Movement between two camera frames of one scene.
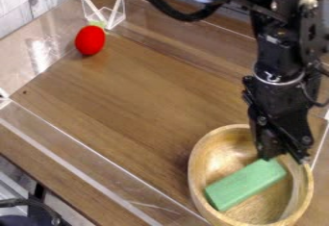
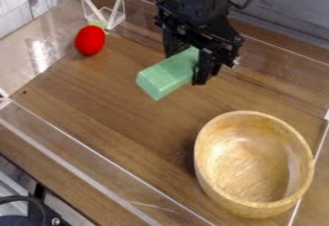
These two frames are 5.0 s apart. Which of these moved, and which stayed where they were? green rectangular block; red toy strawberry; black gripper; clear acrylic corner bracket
Moved: black gripper; green rectangular block
Stayed: red toy strawberry; clear acrylic corner bracket
